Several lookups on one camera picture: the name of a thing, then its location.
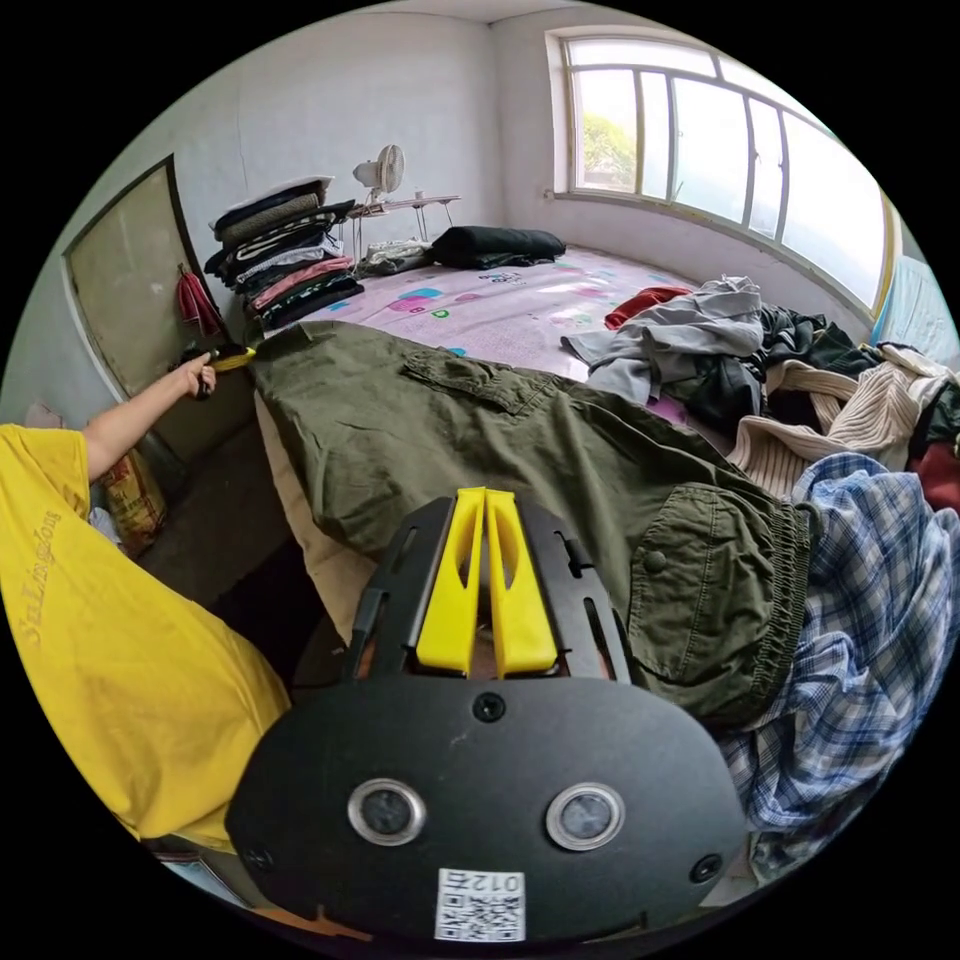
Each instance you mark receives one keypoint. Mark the heap of unfolded clothes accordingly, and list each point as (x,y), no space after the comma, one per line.
(847,420)

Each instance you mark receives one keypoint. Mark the person's left hand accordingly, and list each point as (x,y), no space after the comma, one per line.
(196,373)

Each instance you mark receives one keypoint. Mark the white fan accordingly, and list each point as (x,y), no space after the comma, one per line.
(381,169)

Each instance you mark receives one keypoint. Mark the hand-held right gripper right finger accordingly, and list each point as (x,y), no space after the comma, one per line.
(525,607)

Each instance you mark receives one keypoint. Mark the pile of folded clothes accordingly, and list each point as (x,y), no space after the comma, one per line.
(292,262)

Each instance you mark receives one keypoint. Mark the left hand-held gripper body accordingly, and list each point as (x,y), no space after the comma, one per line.
(204,389)

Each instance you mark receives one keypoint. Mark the small white folding table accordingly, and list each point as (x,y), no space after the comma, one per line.
(409,202)

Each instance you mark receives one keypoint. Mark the green cargo pants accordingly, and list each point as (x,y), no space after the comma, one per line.
(465,442)

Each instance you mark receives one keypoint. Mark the camouflage garment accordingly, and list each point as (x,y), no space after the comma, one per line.
(391,256)

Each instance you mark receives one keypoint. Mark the person's left forearm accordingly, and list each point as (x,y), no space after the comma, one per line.
(135,420)

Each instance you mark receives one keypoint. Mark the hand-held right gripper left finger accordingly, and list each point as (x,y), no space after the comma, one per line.
(448,600)

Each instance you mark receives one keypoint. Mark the door with dark frame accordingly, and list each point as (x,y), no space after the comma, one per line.
(127,285)

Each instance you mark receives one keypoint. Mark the red hanging cloth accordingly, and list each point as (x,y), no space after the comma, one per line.
(196,304)

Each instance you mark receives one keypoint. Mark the black folded blanket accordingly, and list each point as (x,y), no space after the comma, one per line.
(495,246)

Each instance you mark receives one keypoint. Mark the bed with pink printed sheet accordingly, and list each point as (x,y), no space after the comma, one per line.
(487,307)

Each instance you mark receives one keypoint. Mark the orange printed sack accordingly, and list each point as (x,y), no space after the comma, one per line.
(135,499)

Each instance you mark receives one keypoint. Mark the person's body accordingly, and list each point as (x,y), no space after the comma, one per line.
(105,637)

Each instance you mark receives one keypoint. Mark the window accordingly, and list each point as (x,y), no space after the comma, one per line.
(720,142)

